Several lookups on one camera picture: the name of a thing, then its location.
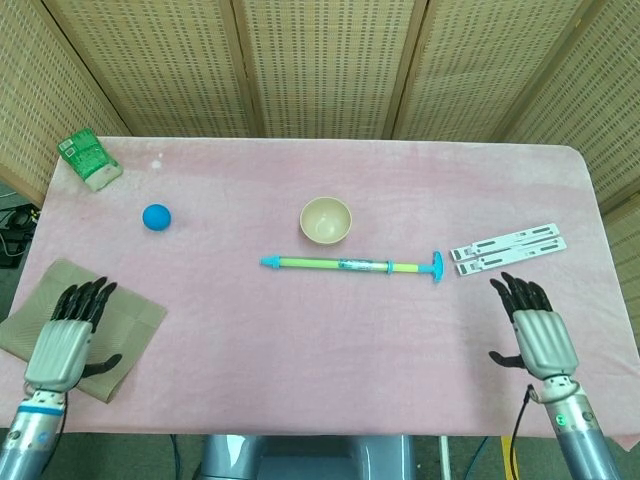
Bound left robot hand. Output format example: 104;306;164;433
23;276;124;394

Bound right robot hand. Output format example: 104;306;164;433
488;271;580;389

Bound large toy syringe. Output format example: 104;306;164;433
259;249;445;286

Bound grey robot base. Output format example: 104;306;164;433
197;433;416;480

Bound tan folded cloth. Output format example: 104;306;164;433
0;258;168;405

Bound white plastic strips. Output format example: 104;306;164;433
448;222;569;278

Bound blue ball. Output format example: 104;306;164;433
141;202;173;233

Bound green tissue pack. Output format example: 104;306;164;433
56;127;124;193

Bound pink table cloth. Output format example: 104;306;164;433
10;135;640;451

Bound beige bowl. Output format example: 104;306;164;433
299;196;353;246

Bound woven bamboo folding screen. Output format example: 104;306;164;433
0;0;640;346

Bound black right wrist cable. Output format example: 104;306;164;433
508;383;540;480

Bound black floor cable clutter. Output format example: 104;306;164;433
0;199;42;271

